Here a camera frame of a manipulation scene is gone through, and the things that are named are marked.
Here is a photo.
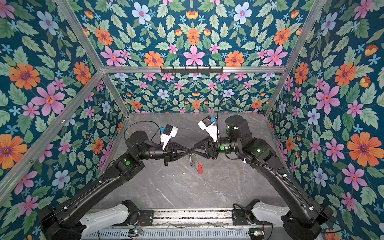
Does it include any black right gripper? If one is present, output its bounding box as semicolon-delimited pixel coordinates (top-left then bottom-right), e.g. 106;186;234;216
190;134;242;161

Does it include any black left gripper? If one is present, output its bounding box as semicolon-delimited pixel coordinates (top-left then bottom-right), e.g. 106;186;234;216
137;139;192;166

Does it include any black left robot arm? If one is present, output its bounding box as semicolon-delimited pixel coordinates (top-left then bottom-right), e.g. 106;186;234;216
39;131;192;240

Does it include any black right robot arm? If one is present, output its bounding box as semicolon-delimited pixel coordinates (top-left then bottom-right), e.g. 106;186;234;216
192;115;333;240

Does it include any black hook rack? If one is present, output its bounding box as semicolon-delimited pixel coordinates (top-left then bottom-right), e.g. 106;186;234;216
160;67;224;74

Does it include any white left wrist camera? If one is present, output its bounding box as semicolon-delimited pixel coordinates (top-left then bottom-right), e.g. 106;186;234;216
160;124;178;150

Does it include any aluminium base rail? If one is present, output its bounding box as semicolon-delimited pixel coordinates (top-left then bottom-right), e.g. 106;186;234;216
71;208;271;229

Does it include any white perforated cable tray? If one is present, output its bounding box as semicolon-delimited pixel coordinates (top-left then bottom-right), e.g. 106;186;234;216
84;228;251;240

